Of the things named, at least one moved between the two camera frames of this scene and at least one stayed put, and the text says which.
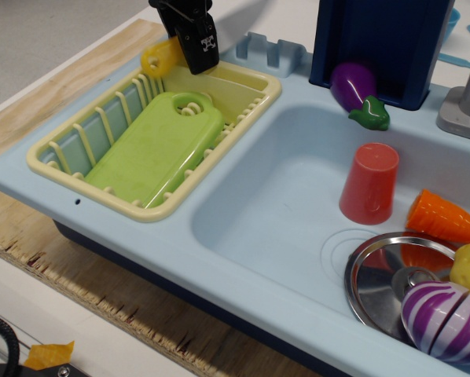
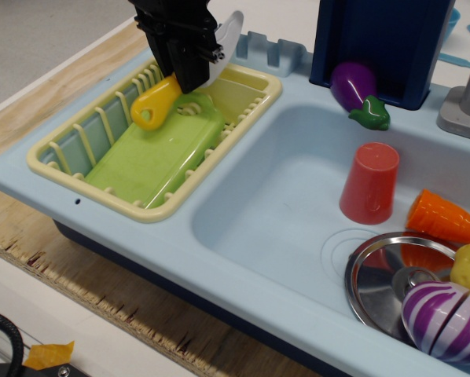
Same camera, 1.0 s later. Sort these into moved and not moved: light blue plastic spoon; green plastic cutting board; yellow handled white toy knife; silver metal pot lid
Moved: yellow handled white toy knife
Not moved: silver metal pot lid; green plastic cutting board; light blue plastic spoon
